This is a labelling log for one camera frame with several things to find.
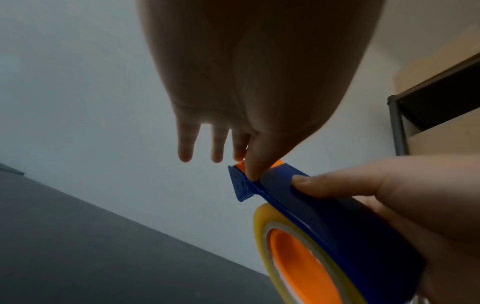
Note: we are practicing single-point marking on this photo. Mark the dark metal shelf frame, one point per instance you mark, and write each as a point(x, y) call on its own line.
point(435, 104)

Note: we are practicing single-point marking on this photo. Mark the person's left hand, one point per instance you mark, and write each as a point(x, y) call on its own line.
point(243, 65)

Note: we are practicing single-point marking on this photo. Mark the clear yellowish tape roll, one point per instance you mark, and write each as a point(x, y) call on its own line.
point(262, 228)

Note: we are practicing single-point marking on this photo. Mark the person's right hand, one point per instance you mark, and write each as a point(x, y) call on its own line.
point(442, 202)

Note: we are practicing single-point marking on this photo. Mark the blue orange tape dispenser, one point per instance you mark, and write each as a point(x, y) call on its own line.
point(360, 237)

